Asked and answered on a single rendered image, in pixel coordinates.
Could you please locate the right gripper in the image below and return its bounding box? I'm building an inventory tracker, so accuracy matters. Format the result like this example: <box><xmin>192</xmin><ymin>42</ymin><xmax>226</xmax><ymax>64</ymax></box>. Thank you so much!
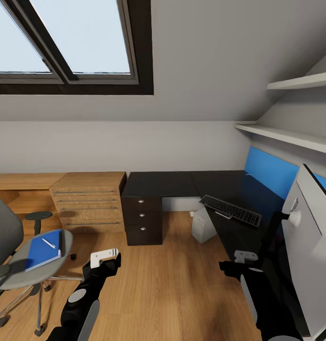
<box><xmin>219</xmin><ymin>261</ymin><xmax>253</xmax><ymax>281</ymax></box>

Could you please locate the folder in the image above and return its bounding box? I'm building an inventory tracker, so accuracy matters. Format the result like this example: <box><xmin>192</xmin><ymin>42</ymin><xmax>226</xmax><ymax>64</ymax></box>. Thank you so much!
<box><xmin>25</xmin><ymin>229</ymin><xmax>62</xmax><ymax>272</ymax></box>

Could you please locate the swivel chair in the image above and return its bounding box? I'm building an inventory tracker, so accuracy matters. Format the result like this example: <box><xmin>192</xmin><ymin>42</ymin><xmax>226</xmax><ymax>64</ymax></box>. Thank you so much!
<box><xmin>0</xmin><ymin>198</ymin><xmax>84</xmax><ymax>337</ymax></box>

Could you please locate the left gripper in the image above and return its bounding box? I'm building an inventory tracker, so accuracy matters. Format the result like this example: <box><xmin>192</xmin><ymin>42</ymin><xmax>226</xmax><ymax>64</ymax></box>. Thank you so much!
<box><xmin>83</xmin><ymin>253</ymin><xmax>121</xmax><ymax>285</ymax></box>

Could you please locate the notebook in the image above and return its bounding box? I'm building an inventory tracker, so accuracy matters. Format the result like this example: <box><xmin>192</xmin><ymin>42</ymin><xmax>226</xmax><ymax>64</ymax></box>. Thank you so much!
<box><xmin>216</xmin><ymin>210</ymin><xmax>232</xmax><ymax>219</ymax></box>

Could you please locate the keyboard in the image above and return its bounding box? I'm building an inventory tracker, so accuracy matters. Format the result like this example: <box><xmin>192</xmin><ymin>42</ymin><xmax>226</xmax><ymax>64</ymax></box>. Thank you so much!
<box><xmin>199</xmin><ymin>195</ymin><xmax>262</xmax><ymax>227</ymax></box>

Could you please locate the monitor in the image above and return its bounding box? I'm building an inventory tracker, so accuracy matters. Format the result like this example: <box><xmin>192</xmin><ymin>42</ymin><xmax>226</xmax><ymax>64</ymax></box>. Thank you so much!
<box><xmin>259</xmin><ymin>163</ymin><xmax>326</xmax><ymax>341</ymax></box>

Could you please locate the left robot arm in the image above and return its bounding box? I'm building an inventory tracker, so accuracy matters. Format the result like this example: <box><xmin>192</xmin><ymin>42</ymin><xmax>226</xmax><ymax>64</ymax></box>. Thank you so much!
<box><xmin>46</xmin><ymin>248</ymin><xmax>121</xmax><ymax>341</ymax></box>

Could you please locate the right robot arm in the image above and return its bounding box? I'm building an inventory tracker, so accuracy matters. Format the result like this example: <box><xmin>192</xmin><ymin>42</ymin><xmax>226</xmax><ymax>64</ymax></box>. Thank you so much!
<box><xmin>219</xmin><ymin>251</ymin><xmax>304</xmax><ymax>341</ymax></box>

